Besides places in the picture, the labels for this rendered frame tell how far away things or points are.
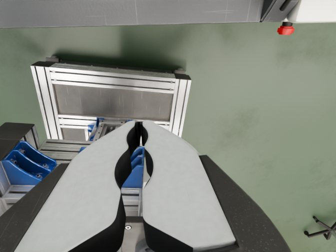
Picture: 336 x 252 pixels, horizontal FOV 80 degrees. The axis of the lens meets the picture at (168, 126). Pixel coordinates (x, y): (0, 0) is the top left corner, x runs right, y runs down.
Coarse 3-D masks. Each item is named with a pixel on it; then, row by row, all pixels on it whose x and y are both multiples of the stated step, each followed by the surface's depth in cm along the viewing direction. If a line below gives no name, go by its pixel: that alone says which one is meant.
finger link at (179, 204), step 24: (144, 120) 12; (144, 144) 12; (168, 144) 10; (168, 168) 8; (192, 168) 8; (144, 192) 7; (168, 192) 7; (192, 192) 7; (144, 216) 6; (168, 216) 6; (192, 216) 6; (216, 216) 6; (168, 240) 6; (192, 240) 6; (216, 240) 6
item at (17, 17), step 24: (0, 0) 30; (24, 0) 30; (48, 0) 30; (72, 0) 31; (96, 0) 31; (120, 0) 31; (144, 0) 31; (168, 0) 31; (192, 0) 32; (216, 0) 32; (240, 0) 32; (0, 24) 32; (24, 24) 32; (48, 24) 32; (72, 24) 32; (96, 24) 33; (120, 24) 33; (144, 24) 33
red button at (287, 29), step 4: (284, 24) 48; (288, 24) 47; (280, 28) 48; (284, 28) 48; (288, 28) 47; (292, 28) 47; (280, 32) 48; (284, 32) 48; (288, 32) 48; (292, 32) 48
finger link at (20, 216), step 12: (60, 168) 8; (48, 180) 8; (36, 192) 7; (48, 192) 7; (24, 204) 7; (36, 204) 7; (0, 216) 7; (12, 216) 7; (24, 216) 7; (0, 228) 6; (12, 228) 6; (24, 228) 6; (0, 240) 6; (12, 240) 6
